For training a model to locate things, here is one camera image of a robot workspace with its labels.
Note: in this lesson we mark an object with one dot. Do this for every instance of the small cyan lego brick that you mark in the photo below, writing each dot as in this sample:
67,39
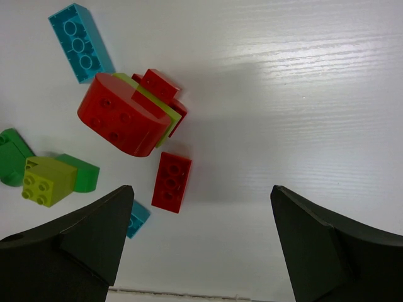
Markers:
139,216

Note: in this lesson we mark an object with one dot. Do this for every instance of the red flat lego brick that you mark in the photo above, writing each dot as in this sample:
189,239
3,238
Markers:
171,180

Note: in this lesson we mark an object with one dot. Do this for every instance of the lime green stacked lego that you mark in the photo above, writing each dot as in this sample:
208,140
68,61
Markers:
48,180

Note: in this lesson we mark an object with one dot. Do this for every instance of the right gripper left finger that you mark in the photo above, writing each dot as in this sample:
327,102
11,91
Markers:
72,258

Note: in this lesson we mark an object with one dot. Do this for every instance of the red lime stacked lego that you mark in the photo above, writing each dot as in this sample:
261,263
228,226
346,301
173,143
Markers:
134,113

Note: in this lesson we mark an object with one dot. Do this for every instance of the green lego base brick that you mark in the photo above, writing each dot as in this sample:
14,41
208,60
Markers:
14,152

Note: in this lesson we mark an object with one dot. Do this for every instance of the long cyan lego brick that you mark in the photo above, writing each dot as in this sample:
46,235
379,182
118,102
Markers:
81,42

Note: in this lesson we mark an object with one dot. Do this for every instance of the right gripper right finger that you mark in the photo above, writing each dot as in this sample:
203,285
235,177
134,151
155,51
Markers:
331,257

